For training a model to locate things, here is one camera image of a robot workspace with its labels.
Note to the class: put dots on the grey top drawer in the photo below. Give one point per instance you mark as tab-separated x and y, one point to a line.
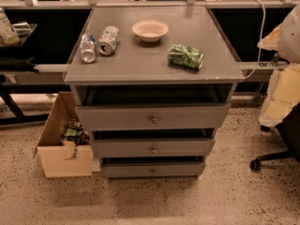
146	117

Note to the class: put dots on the grey drawer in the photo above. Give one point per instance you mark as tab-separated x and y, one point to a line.
146	117
146	148
154	170

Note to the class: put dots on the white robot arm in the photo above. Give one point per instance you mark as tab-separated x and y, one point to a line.
283	92

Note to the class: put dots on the grey drawer cabinet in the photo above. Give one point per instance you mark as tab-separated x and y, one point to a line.
139	73

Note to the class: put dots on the grey bottom drawer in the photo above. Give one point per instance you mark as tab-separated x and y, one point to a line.
154	170

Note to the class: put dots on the grey middle drawer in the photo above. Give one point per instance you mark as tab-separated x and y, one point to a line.
146	148

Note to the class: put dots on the crushed green can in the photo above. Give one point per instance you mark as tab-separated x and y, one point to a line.
185	57

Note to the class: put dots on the silver white soda can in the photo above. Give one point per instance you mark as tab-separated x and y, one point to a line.
109	40

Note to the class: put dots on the cans inside cardboard box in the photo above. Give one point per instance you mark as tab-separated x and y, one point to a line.
74	132

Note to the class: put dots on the silver blue soda can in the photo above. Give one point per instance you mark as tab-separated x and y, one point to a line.
88	48

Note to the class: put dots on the cardboard box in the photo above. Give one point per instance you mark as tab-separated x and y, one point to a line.
58	159

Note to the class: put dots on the green white bottle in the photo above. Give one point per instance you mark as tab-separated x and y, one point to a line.
7	32

